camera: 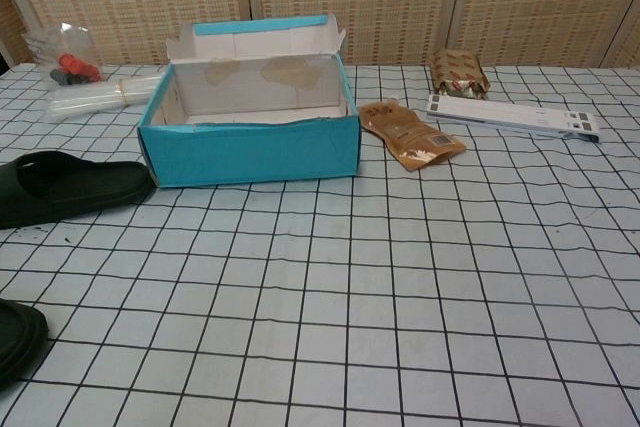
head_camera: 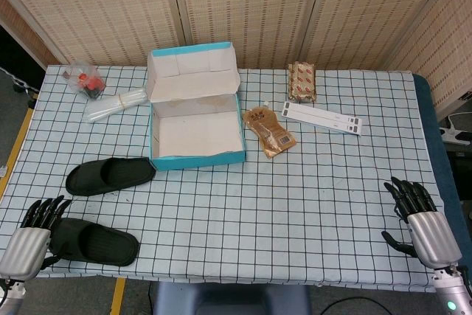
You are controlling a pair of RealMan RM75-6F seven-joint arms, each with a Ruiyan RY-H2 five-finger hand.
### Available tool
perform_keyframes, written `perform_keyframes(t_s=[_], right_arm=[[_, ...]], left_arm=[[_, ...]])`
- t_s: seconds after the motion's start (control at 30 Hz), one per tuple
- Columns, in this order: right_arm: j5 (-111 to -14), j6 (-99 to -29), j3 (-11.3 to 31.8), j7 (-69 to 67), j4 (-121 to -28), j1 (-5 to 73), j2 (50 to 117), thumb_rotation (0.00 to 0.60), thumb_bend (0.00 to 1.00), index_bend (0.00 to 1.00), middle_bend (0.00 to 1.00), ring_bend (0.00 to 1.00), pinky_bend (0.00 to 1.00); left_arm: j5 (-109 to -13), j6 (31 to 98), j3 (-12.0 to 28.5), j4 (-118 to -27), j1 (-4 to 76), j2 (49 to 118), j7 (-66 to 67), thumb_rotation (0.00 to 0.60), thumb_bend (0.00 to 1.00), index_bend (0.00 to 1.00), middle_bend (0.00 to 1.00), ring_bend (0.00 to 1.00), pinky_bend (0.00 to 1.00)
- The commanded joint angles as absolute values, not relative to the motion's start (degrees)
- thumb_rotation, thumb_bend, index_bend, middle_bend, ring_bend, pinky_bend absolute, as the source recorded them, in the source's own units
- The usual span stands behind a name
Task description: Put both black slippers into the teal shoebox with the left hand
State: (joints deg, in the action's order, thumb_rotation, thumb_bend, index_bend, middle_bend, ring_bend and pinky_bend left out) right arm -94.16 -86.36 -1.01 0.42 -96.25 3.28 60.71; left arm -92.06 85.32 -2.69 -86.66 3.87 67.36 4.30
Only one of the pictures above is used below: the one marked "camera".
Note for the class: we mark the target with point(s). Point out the bundle of clear sticks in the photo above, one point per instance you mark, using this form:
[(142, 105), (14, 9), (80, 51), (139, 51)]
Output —
[(95, 97)]

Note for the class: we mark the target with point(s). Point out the clear plastic bag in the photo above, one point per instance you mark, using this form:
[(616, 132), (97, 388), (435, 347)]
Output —
[(65, 44)]

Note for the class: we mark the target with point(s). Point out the red plastic piece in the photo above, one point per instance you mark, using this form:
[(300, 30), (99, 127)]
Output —
[(75, 66)]

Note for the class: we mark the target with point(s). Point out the black plastic piece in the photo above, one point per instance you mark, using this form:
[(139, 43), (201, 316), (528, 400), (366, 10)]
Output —
[(65, 78)]

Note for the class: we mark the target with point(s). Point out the brown wrapped snack package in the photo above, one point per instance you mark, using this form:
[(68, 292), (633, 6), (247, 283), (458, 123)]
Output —
[(457, 72)]

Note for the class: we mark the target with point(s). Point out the blue cardboard shoe box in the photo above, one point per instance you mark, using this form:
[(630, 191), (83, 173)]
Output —
[(250, 152)]

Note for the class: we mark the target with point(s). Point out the brown spouted pouch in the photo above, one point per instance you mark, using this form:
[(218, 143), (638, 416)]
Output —
[(405, 134)]

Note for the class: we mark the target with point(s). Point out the black rubber slipper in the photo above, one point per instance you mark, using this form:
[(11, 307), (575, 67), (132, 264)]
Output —
[(75, 197), (20, 347)]

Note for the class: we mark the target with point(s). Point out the blue checked tablecloth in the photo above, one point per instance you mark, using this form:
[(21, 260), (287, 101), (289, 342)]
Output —
[(350, 297)]

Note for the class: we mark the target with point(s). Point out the white flat long box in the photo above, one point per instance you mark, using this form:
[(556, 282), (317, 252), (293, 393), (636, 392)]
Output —
[(510, 114)]

